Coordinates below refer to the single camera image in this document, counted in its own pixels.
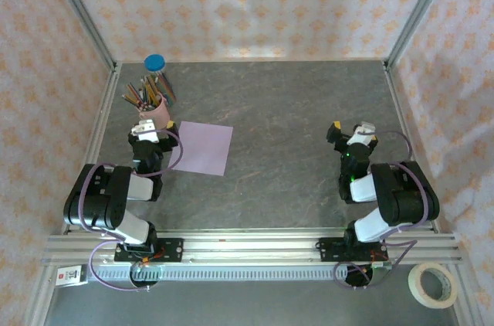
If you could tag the purple paper sheet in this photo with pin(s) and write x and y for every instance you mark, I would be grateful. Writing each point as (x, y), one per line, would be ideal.
(204, 148)

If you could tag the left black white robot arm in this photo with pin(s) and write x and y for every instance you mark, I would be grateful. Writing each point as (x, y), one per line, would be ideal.
(108, 194)

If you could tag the pink pencil cup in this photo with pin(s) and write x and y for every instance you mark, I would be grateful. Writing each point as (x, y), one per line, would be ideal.
(158, 115)

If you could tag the coloured pencil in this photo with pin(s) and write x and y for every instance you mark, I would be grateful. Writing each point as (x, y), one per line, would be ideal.
(133, 100)
(146, 89)
(137, 94)
(153, 88)

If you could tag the clear pencil tube blue lid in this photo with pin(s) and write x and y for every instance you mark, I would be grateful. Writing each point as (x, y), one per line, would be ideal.
(154, 62)

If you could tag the masking tape roll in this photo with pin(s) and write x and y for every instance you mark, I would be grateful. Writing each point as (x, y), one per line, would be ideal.
(415, 283)

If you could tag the white label card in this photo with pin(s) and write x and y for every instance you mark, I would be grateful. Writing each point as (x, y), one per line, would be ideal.
(69, 276)

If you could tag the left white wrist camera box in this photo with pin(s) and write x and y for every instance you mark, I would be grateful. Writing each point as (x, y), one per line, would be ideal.
(144, 131)

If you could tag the aluminium table side rail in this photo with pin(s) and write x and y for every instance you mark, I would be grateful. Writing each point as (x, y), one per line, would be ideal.
(399, 109)
(101, 117)

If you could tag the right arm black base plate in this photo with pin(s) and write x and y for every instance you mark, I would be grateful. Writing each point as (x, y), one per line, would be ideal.
(328, 248)

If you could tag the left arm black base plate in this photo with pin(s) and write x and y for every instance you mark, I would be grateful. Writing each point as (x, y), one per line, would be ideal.
(173, 248)

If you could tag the long aluminium mounting rail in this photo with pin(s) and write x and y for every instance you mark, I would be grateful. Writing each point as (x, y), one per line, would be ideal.
(251, 248)

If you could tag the aluminium frame post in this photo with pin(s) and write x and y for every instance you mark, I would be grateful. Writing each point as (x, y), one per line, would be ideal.
(420, 9)
(81, 9)

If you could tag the aluminium frame bar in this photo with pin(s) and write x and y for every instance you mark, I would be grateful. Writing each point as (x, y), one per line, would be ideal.
(40, 295)
(465, 295)

